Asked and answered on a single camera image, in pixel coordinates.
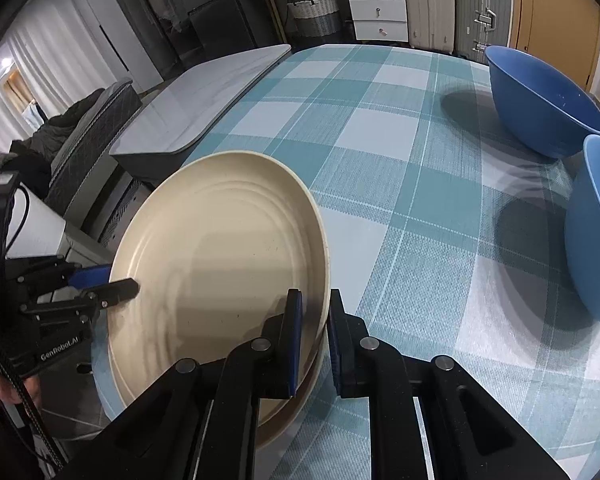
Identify white box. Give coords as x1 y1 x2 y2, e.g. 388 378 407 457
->
5 182 69 261

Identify grey low table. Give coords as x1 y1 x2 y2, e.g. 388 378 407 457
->
108 44 292 187

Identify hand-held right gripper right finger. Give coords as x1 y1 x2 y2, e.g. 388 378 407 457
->
328 287 571 480

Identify beige suitcase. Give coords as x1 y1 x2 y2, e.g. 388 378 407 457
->
401 0 456 54

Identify large beige plate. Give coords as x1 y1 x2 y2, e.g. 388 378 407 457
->
107 150 330 409

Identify white curtain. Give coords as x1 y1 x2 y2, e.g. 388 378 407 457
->
0 7 90 137

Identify dark clothes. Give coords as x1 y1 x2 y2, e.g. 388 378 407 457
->
7 87 107 197

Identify white drawer cabinet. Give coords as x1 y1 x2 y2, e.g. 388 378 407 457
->
344 0 410 44

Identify grey quilted mattress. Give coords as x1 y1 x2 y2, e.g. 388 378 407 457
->
44 77 144 213

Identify wooden door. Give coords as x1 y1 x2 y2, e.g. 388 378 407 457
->
510 0 600 94

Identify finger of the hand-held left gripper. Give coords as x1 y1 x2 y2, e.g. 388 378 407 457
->
15 256 114 295
19 278 141 317

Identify woven laundry basket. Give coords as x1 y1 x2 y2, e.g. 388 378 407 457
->
286 0 342 39

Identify black glass wardrobe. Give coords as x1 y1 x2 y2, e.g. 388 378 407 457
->
100 0 191 75

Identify dark grey fridge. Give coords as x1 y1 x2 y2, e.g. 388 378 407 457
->
150 0 259 69

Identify black ribbed cable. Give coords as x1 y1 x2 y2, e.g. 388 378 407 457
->
0 320 67 480

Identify blue bowl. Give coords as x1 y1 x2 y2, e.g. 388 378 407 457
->
484 45 600 162
565 134 600 332

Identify silver suitcase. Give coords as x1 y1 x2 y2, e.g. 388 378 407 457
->
452 0 512 65

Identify teal checked tablecloth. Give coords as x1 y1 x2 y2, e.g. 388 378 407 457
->
92 42 600 480

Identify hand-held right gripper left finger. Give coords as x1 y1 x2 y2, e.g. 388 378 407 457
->
55 287 305 480

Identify white wardrobe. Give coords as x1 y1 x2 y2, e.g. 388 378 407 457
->
69 0 164 93

